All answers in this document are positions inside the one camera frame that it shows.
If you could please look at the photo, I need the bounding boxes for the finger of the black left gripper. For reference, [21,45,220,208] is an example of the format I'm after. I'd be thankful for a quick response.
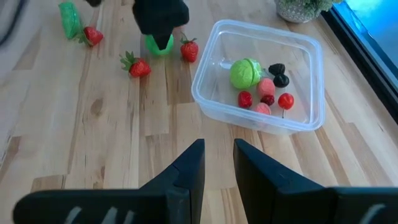
[161,0,191,50]
[85,0,162,50]

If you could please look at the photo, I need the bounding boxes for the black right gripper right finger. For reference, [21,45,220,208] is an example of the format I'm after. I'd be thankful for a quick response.
[233,138,398,224]

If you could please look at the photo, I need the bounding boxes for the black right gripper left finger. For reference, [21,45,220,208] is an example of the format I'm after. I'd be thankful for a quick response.
[12,138,206,224]

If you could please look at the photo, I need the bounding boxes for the green ball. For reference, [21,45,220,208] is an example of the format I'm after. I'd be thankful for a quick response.
[144,33,175,57]

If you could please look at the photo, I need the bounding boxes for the red toy strawberry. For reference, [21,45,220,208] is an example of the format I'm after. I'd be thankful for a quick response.
[180,32,200,63]
[77,26,104,47]
[119,50,152,79]

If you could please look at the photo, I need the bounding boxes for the green toy cucumber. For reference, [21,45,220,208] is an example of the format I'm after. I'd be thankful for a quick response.
[58,1,83,40]

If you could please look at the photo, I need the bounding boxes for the dark red toy cherry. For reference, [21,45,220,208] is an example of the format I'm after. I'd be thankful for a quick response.
[238,91,253,110]

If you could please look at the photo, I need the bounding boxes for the bright red toy cherry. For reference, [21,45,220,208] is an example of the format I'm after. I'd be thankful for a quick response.
[277,92,295,119]

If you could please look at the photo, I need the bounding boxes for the light green toy cabbage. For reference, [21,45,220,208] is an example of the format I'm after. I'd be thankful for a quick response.
[229,57,263,90]

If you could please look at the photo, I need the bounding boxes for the smooth black toy berry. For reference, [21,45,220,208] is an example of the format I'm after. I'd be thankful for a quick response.
[273,73,290,88]

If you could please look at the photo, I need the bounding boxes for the bumpy black toy blackberry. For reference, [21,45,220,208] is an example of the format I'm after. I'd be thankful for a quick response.
[268,63,286,76]

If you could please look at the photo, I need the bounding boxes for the clear plastic tupperware container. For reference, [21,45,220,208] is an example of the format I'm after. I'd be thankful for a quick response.
[191,19,326,136]

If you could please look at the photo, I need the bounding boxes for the green artificial potted plant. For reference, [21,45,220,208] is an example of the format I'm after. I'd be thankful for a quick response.
[274,0,345,24]

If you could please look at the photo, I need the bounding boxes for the black left wrist camera cable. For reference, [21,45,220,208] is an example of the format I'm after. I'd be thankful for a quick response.
[0,0,29,47]

